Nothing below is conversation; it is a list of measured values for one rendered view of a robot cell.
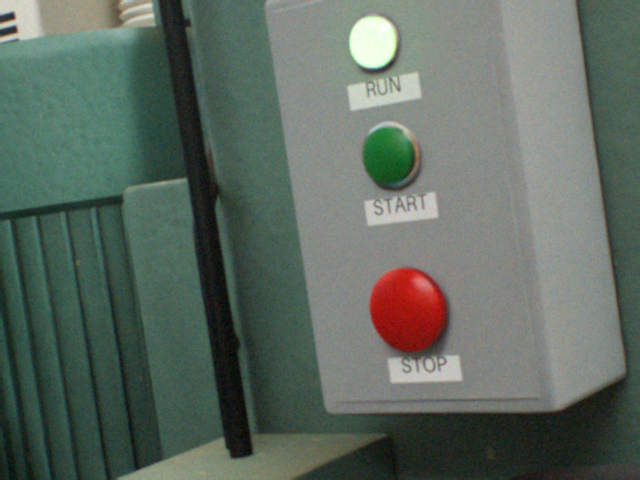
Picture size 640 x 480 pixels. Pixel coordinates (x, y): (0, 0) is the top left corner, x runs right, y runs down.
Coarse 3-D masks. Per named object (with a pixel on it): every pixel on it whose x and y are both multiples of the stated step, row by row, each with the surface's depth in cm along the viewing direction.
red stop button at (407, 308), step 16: (400, 272) 47; (416, 272) 47; (384, 288) 48; (400, 288) 47; (416, 288) 47; (432, 288) 47; (384, 304) 48; (400, 304) 47; (416, 304) 47; (432, 304) 47; (384, 320) 48; (400, 320) 47; (416, 320) 47; (432, 320) 47; (384, 336) 48; (400, 336) 47; (416, 336) 47; (432, 336) 47
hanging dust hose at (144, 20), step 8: (128, 0) 224; (136, 0) 223; (144, 0) 223; (120, 8) 228; (128, 8) 227; (136, 8) 224; (144, 8) 223; (120, 16) 228; (128, 16) 226; (136, 16) 225; (144, 16) 223; (152, 16) 223; (128, 24) 225; (136, 24) 225; (144, 24) 224; (152, 24) 224
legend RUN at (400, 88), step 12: (360, 84) 48; (372, 84) 48; (384, 84) 48; (396, 84) 47; (408, 84) 47; (360, 96) 48; (372, 96) 48; (384, 96) 48; (396, 96) 47; (408, 96) 47; (420, 96) 47; (360, 108) 48
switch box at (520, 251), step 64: (320, 0) 49; (384, 0) 47; (448, 0) 46; (512, 0) 45; (320, 64) 49; (448, 64) 46; (512, 64) 45; (576, 64) 49; (320, 128) 50; (448, 128) 46; (512, 128) 45; (576, 128) 48; (320, 192) 50; (384, 192) 48; (448, 192) 47; (512, 192) 45; (576, 192) 48; (320, 256) 50; (384, 256) 49; (448, 256) 47; (512, 256) 46; (576, 256) 48; (320, 320) 51; (448, 320) 47; (512, 320) 46; (576, 320) 47; (384, 384) 49; (448, 384) 48; (512, 384) 46; (576, 384) 47
